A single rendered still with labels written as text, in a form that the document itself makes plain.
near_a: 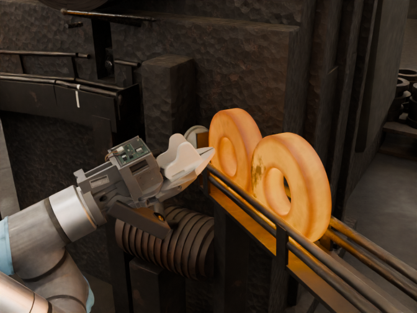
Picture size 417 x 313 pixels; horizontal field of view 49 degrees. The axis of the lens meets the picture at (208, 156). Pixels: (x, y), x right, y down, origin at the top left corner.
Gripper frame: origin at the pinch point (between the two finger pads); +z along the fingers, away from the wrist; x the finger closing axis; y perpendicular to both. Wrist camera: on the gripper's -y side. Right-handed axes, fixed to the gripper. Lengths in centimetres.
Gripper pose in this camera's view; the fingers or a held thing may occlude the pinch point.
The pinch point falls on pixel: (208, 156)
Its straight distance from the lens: 73.7
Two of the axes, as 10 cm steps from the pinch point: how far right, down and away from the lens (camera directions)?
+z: 8.7, -4.5, 2.1
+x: -4.1, -4.0, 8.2
